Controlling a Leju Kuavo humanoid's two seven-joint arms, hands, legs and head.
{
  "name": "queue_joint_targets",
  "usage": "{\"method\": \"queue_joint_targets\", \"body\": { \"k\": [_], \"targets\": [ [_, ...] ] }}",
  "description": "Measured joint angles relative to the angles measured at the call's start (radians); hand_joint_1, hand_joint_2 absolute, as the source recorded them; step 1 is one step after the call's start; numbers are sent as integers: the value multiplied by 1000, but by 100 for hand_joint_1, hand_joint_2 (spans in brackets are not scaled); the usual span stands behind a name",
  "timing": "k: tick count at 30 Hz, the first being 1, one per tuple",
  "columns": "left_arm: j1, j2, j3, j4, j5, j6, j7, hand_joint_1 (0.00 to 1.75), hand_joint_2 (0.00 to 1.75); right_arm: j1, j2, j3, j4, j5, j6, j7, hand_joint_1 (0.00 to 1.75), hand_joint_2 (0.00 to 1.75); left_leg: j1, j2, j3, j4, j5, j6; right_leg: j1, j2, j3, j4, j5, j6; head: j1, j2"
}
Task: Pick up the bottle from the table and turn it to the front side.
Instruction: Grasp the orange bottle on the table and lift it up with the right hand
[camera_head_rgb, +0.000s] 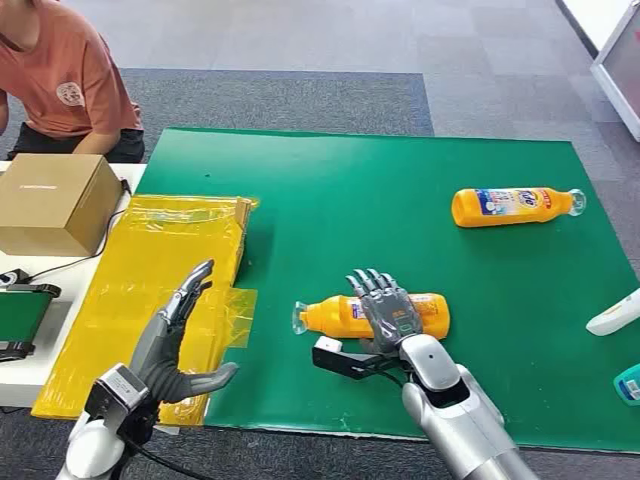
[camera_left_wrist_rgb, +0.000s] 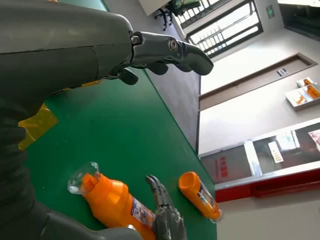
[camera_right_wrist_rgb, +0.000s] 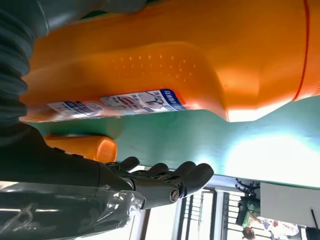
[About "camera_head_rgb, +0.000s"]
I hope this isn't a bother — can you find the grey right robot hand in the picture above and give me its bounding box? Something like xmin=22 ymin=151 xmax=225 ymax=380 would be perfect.
xmin=345 ymin=268 xmax=424 ymax=356

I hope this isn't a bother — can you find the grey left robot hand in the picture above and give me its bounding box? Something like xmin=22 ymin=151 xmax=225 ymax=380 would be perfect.
xmin=130 ymin=258 xmax=239 ymax=405

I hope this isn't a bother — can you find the orange detergent bottle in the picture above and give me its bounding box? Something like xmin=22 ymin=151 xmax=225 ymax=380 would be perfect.
xmin=451 ymin=186 xmax=587 ymax=230
xmin=292 ymin=292 xmax=451 ymax=342

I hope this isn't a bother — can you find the white plastic bottle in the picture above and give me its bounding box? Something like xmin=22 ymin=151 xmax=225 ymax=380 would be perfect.
xmin=585 ymin=287 xmax=640 ymax=338

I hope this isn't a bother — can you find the teal plastic bottle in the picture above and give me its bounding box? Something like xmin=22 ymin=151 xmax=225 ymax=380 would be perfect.
xmin=613 ymin=363 xmax=640 ymax=407

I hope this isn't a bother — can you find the yellow plastic-wrapped box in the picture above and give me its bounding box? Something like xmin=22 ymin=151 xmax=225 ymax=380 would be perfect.
xmin=30 ymin=193 xmax=260 ymax=428

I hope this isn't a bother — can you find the white table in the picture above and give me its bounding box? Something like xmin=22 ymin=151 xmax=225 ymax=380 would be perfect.
xmin=0 ymin=160 xmax=147 ymax=409

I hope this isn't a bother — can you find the green and black device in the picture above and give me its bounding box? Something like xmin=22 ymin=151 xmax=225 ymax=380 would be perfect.
xmin=0 ymin=282 xmax=63 ymax=364

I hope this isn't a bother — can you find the brown cardboard box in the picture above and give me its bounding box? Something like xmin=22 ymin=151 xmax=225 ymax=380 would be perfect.
xmin=0 ymin=152 xmax=125 ymax=259

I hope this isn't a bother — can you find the person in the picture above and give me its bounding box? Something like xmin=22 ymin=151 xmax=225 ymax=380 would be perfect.
xmin=0 ymin=0 xmax=146 ymax=165

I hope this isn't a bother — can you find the white-framed board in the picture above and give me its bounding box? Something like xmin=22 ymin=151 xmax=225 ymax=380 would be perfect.
xmin=589 ymin=0 xmax=640 ymax=143

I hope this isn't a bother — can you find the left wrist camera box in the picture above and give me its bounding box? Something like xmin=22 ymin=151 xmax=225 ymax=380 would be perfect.
xmin=84 ymin=362 xmax=151 ymax=427

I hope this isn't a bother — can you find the black camera bracket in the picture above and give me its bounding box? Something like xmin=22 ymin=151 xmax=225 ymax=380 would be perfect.
xmin=311 ymin=343 xmax=402 ymax=382

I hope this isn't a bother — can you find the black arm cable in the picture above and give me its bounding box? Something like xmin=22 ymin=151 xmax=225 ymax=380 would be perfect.
xmin=118 ymin=433 xmax=216 ymax=480

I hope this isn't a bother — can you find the thin black cable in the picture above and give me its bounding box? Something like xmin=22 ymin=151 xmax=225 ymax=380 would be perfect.
xmin=27 ymin=177 xmax=133 ymax=284

